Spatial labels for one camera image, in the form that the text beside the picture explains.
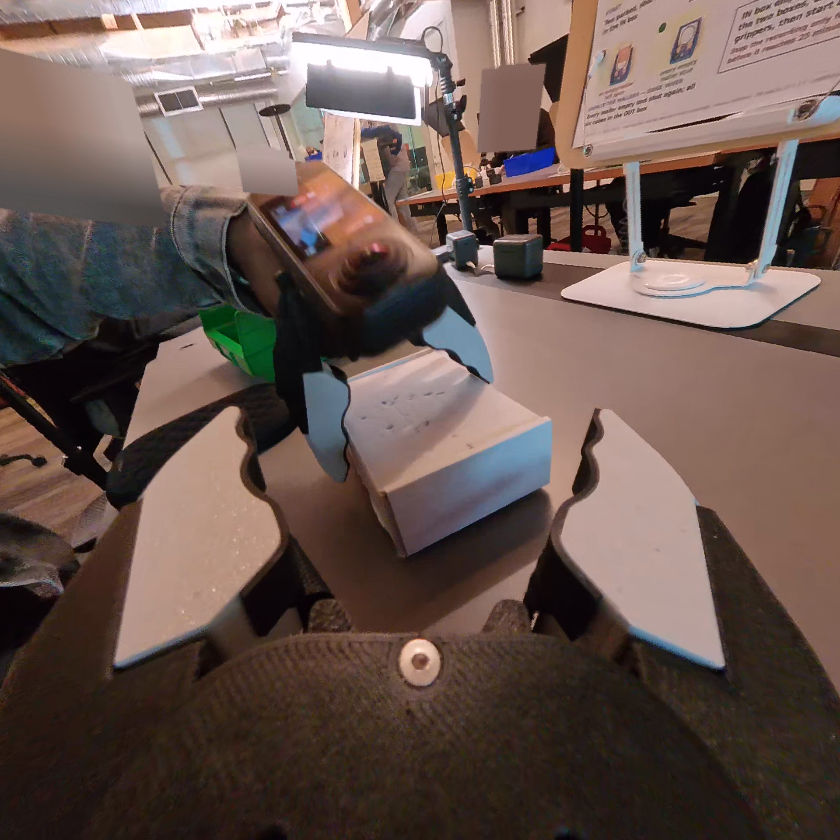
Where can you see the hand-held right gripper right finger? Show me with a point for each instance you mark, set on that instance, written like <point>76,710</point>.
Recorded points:
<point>636,544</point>

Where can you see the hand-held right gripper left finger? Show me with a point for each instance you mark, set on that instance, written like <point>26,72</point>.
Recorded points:
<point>197,538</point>

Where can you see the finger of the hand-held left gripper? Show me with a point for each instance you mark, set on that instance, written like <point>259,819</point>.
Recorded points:
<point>325,413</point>
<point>463,334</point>

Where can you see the white cardboard mailer box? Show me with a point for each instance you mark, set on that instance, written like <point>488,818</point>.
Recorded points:
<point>446,446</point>

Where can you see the person's left forearm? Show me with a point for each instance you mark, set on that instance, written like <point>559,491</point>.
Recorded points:
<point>98,275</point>

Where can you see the grey desk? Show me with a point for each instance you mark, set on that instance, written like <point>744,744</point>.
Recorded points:
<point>656,420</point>

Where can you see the wood top office desk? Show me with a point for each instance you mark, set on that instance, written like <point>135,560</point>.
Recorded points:
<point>525,186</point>

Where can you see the person's left hand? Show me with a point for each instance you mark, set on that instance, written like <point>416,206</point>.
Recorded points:
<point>249,269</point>

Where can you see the dark power adapter cube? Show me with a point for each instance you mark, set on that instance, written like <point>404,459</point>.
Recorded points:
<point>518,259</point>
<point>461,248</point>

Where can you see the green plastic bin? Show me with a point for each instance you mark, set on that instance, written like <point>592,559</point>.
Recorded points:
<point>243,341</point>

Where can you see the black light stand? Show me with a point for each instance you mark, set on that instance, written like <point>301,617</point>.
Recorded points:
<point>459,170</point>

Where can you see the blue plastic bin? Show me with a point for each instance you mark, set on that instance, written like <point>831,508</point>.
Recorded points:
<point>531,164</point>

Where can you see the black office chair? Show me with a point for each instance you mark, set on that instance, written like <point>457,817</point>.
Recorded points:
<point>39,420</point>

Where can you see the led light panel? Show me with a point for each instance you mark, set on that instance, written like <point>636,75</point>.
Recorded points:
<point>361,65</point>

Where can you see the ceiling air vent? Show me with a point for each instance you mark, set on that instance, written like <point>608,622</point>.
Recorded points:
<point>177,100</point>

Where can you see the instruction sheet on stand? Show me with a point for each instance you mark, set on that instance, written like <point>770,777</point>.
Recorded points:
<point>577,65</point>

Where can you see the printed instruction sheet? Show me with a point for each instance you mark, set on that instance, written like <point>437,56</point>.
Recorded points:
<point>722,65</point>

